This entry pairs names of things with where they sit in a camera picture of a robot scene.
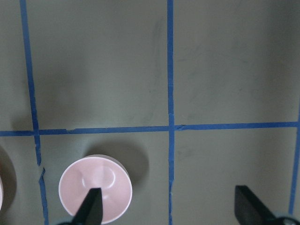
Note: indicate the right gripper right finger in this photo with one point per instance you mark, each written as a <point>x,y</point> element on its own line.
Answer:
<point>250,210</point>

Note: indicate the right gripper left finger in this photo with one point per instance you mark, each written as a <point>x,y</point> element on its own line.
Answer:
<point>91,210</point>

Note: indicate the pink bowl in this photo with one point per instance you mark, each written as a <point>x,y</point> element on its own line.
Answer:
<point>97,171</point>

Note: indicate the pink plate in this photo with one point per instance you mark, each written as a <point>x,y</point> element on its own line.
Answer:
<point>1,193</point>

